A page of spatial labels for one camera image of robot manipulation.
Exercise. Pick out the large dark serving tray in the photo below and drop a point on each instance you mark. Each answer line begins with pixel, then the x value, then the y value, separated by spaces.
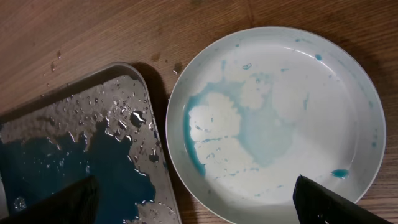
pixel 101 125

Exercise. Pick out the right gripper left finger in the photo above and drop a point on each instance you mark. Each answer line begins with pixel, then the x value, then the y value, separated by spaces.
pixel 78 203

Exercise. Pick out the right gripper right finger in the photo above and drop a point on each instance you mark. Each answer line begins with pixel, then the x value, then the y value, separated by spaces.
pixel 316 204

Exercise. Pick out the white plate top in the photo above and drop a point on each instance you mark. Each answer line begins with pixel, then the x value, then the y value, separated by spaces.
pixel 260 107

